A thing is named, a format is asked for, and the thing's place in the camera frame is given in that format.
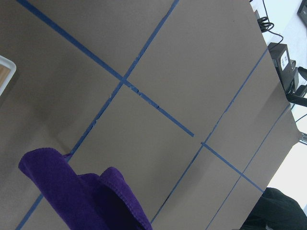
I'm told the short blue tape strip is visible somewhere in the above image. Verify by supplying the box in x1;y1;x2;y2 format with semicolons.
201;142;264;193

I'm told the black coiled cable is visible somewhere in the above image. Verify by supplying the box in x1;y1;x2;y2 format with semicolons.
257;0;284;44

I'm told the outer blue tape line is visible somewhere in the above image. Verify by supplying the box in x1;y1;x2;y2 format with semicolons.
205;105;291;230

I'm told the person in black clothing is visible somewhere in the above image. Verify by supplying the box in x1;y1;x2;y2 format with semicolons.
240;187;307;230

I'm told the white rack base tray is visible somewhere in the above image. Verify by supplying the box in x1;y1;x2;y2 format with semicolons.
0;56;17;95

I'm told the thin blue tape line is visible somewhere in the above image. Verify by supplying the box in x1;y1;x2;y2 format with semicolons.
150;48;268;224

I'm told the black device with label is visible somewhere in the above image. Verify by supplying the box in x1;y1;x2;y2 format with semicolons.
268;43;295;94

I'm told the crossing blue tape strip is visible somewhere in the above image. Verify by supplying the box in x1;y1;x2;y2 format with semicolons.
14;0;180;230

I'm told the long blue tape strip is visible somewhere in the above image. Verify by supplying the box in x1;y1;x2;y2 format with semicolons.
17;0;195;137

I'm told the purple microfibre towel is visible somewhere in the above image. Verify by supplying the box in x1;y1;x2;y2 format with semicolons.
18;148;152;230

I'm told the dark box top corner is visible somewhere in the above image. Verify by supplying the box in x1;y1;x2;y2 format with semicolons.
297;0;307;24

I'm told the black stand base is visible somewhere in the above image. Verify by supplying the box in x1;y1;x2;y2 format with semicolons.
286;67;307;107

